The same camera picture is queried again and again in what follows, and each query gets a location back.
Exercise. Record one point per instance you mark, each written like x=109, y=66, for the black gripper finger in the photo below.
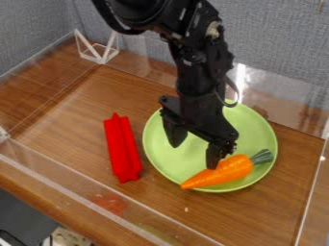
x=175, y=129
x=216, y=153

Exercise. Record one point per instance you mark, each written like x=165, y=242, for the orange toy carrot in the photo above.
x=231, y=170

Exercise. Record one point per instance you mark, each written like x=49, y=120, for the clear acrylic enclosure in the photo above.
x=58, y=97

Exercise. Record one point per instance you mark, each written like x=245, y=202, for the clear acrylic corner bracket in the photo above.
x=94, y=51

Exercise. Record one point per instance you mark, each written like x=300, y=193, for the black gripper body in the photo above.
x=201, y=114

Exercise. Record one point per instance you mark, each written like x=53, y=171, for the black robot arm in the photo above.
x=191, y=27

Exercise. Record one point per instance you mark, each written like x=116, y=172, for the green round plate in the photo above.
x=180, y=163

